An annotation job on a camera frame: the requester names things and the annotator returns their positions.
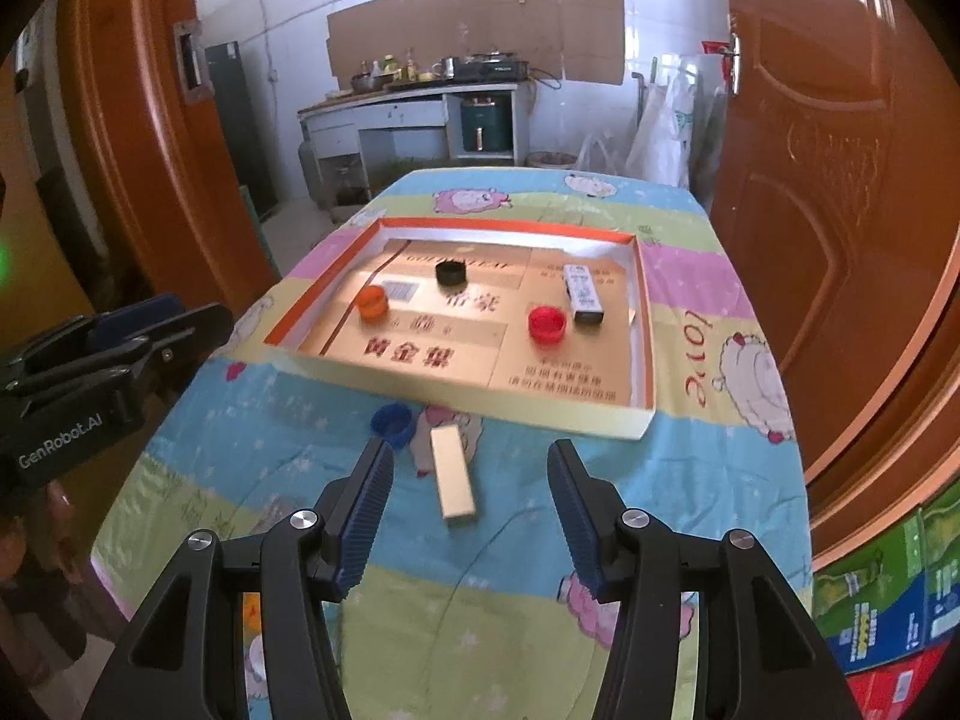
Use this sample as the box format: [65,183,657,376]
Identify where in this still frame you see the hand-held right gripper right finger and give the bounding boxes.
[546,439,863,720]

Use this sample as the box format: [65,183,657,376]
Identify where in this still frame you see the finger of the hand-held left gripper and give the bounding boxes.
[0,304,235,410]
[15,294,188,372]

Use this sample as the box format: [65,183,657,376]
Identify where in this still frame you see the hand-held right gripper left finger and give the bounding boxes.
[96,437,396,720]

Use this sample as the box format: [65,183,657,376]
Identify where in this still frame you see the blue bottle cap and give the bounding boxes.
[370,402,415,448]

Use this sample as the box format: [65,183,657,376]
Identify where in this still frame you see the gold rectangular lighter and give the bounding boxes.
[430,426,481,526]

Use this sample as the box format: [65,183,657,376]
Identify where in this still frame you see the shallow orange-rimmed cardboard tray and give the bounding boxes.
[264,216,658,443]

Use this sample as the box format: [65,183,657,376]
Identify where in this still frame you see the red bottle cap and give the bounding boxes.
[527,305,568,346]

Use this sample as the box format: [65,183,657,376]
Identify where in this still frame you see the small white remote control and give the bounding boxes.
[562,264,608,327]

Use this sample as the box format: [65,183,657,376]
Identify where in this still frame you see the person's left hand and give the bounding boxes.
[0,480,83,593]

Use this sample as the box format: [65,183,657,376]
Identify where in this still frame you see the printed sheep blanket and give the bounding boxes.
[90,167,815,720]

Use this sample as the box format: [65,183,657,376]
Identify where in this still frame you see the grey gas cylinder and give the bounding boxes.
[300,139,331,207]

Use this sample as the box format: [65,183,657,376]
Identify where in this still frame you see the dark refrigerator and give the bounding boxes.
[204,41,280,215]

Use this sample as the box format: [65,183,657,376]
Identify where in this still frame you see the metal door strike plate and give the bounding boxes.
[174,19,205,102]

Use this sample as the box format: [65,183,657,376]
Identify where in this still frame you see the grey kitchen counter cabinet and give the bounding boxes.
[298,81,522,166]

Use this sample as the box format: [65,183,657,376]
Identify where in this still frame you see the green and blue carton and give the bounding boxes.
[812,480,960,672]

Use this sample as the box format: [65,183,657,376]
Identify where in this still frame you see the red carton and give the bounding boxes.
[847,641,950,720]

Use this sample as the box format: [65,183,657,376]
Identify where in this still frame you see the dark green air fryer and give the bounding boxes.
[460,96,501,153]

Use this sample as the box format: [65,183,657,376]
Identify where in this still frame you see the clear plastic bag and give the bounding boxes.
[577,131,631,177]

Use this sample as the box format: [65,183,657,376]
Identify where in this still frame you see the white woven sacks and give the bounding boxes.
[626,71,725,192]

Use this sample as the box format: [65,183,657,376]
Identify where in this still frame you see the black gas stove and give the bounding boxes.
[454,52,530,83]

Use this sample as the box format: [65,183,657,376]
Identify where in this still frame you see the brown wooden door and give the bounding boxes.
[709,0,960,496]

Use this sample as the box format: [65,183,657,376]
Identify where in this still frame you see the brown wooden door frame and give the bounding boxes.
[56,0,960,571]

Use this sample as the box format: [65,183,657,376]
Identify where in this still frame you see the cardboard sheet on wall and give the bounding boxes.
[327,0,626,87]

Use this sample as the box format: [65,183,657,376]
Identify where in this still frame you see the metal door handle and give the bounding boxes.
[705,34,743,97]

